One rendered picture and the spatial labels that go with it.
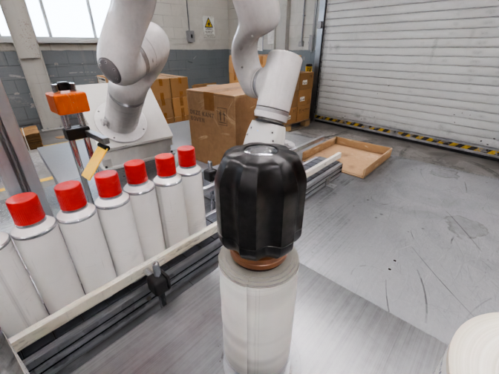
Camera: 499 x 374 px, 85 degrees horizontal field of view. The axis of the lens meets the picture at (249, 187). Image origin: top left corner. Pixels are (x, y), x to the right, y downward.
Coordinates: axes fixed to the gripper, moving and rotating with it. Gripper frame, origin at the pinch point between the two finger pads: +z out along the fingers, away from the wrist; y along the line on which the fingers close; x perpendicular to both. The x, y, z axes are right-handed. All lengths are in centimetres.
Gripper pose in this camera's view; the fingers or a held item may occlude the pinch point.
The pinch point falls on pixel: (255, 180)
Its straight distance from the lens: 71.7
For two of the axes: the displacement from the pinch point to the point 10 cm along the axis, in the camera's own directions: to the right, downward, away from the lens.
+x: 6.3, -0.2, 7.8
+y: 7.4, 3.0, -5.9
